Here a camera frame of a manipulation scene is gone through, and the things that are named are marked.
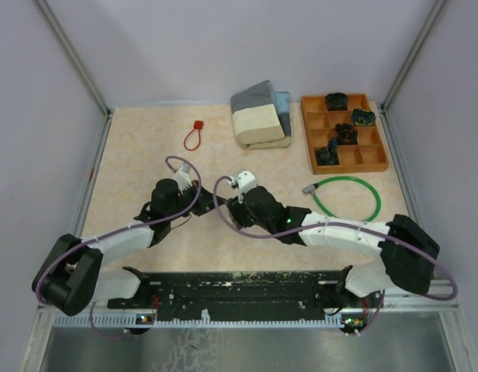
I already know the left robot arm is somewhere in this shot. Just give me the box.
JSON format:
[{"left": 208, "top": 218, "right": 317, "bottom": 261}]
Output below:
[{"left": 31, "top": 178, "right": 225, "bottom": 316}]

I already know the folded grey beige cloth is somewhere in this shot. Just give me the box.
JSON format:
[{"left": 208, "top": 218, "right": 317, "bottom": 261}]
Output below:
[{"left": 230, "top": 80, "right": 292, "bottom": 150}]

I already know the dark rolled item middle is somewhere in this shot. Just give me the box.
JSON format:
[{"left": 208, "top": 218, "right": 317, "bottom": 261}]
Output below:
[{"left": 335, "top": 123, "right": 358, "bottom": 146}]

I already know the wooden compartment tray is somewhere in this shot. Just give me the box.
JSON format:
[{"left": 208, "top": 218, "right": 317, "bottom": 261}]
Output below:
[{"left": 301, "top": 93, "right": 389, "bottom": 174}]

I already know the dark rolled item lower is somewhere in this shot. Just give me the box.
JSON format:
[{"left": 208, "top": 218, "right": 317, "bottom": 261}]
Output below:
[{"left": 315, "top": 138, "right": 339, "bottom": 166}]

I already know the dark rolled item top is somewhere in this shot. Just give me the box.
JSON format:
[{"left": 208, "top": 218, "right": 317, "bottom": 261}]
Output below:
[{"left": 325, "top": 92, "right": 349, "bottom": 111}]

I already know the dark rolled item right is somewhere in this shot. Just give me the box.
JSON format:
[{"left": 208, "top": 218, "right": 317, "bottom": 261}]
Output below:
[{"left": 351, "top": 108, "right": 376, "bottom": 126}]

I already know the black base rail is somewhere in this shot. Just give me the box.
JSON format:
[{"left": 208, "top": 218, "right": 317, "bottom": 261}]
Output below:
[{"left": 108, "top": 270, "right": 380, "bottom": 322}]

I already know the green cable lock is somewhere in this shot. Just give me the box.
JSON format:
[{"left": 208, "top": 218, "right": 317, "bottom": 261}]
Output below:
[{"left": 302, "top": 176, "right": 382, "bottom": 222}]

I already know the dark rolled item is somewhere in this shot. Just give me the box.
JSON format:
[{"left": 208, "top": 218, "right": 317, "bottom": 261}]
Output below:
[
  {"left": 335, "top": 123, "right": 358, "bottom": 146},
  {"left": 315, "top": 138, "right": 339, "bottom": 166},
  {"left": 325, "top": 92, "right": 349, "bottom": 111},
  {"left": 351, "top": 108, "right": 376, "bottom": 126}
]

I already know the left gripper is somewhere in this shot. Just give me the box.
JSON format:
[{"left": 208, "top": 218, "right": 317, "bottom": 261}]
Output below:
[{"left": 167, "top": 179, "right": 226, "bottom": 222}]

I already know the aluminium frame post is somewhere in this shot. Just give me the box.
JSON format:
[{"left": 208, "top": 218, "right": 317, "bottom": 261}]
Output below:
[
  {"left": 380, "top": 0, "right": 449, "bottom": 112},
  {"left": 33, "top": 0, "right": 111, "bottom": 115}
]

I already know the red cable seal lock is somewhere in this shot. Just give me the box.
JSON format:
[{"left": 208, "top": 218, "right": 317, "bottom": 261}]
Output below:
[{"left": 183, "top": 120, "right": 204, "bottom": 151}]

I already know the aluminium frame post right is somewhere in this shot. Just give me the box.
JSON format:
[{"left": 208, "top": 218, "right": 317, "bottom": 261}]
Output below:
[{"left": 380, "top": 0, "right": 449, "bottom": 112}]

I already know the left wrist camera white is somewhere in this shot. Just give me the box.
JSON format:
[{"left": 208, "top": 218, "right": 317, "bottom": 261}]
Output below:
[{"left": 173, "top": 163, "right": 194, "bottom": 194}]

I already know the aluminium frame post left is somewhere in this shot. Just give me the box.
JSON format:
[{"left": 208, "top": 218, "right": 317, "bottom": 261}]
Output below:
[{"left": 33, "top": 0, "right": 111, "bottom": 115}]

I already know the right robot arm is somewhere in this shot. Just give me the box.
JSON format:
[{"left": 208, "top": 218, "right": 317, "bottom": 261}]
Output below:
[{"left": 226, "top": 186, "right": 440, "bottom": 307}]

